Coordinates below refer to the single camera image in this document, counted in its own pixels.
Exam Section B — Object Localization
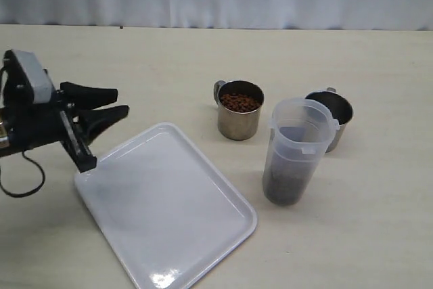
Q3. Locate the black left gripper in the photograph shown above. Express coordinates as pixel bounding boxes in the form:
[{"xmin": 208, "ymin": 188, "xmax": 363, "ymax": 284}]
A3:
[{"xmin": 1, "ymin": 50, "xmax": 129, "ymax": 173}]

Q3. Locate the steel cup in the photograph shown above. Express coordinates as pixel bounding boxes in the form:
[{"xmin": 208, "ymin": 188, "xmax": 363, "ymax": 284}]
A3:
[
  {"xmin": 213, "ymin": 80, "xmax": 265, "ymax": 141},
  {"xmin": 305, "ymin": 87, "xmax": 354, "ymax": 153}
]

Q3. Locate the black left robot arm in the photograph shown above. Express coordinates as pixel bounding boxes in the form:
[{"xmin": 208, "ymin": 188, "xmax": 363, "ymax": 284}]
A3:
[{"xmin": 1, "ymin": 49, "xmax": 129, "ymax": 173}]

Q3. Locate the clear plastic container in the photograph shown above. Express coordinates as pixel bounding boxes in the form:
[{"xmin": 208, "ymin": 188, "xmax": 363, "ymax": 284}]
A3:
[{"xmin": 262, "ymin": 97, "xmax": 339, "ymax": 206}]

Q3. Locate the white plastic tray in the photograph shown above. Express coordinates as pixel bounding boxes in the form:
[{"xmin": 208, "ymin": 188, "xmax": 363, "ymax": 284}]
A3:
[{"xmin": 74, "ymin": 123, "xmax": 257, "ymax": 288}]

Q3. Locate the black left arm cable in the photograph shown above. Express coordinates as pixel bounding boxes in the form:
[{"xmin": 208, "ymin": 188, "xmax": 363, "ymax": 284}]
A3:
[{"xmin": 0, "ymin": 148, "xmax": 46, "ymax": 198}]

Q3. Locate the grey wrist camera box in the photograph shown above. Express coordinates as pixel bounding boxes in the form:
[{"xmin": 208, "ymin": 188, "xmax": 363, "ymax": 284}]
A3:
[{"xmin": 12, "ymin": 49, "xmax": 55, "ymax": 104}]

